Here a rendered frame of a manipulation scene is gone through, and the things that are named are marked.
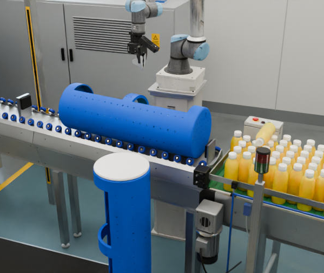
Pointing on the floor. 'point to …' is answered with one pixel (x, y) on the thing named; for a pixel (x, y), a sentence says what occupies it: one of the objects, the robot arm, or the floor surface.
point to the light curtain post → (38, 76)
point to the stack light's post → (258, 198)
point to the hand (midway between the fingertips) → (142, 68)
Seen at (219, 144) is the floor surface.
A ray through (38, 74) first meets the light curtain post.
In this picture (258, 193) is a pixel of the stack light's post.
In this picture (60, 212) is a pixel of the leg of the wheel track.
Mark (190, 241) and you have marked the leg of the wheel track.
